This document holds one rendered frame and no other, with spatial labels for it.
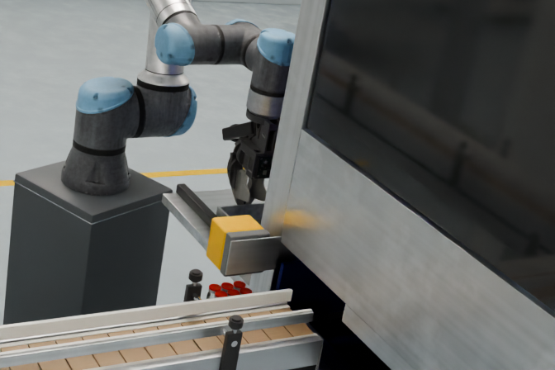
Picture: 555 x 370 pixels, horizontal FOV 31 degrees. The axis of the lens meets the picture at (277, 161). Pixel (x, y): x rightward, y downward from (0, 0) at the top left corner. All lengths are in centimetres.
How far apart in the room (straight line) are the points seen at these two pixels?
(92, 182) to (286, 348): 85
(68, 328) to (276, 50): 66
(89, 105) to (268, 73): 50
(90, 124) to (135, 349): 83
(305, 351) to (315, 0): 52
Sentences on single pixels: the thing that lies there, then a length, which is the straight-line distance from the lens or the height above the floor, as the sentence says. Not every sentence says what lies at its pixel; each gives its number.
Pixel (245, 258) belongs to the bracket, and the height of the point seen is 99.
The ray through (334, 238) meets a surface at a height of 109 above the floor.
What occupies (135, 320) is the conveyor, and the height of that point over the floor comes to 95.
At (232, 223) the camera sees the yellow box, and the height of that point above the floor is 103.
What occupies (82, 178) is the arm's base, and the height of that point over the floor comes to 82.
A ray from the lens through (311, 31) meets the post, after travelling 154.
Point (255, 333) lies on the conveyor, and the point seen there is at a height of 93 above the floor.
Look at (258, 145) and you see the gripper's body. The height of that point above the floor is 106.
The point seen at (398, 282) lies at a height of 111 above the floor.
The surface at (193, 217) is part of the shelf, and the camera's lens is 199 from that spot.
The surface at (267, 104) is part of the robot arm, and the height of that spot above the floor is 114.
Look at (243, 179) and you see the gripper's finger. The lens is 194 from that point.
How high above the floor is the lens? 173
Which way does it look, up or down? 21 degrees down
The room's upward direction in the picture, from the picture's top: 10 degrees clockwise
